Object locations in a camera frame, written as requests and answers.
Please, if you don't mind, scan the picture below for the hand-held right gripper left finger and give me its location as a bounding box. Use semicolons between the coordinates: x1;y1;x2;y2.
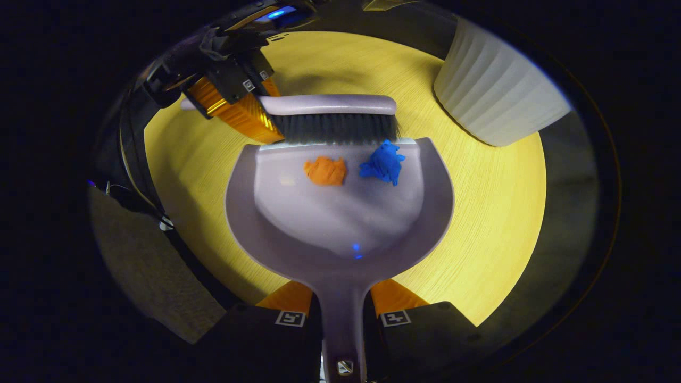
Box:
197;280;322;383

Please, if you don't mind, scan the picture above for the white ribbed garbage bin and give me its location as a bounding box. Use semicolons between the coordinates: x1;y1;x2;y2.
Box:
434;16;572;148

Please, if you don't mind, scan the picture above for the mauve dustpan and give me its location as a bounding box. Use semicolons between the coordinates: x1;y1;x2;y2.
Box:
225;137;454;383

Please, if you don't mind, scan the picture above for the blue paper trash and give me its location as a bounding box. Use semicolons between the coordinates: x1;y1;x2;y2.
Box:
359;140;406;187

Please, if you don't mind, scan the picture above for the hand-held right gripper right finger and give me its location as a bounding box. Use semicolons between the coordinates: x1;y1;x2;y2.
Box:
364;279;479;383

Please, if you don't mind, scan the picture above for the orange paper trash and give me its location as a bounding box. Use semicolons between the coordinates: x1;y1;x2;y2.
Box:
303;156;347;187

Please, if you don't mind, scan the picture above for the small mauve broom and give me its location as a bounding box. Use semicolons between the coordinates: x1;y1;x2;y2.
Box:
180;94;400;145

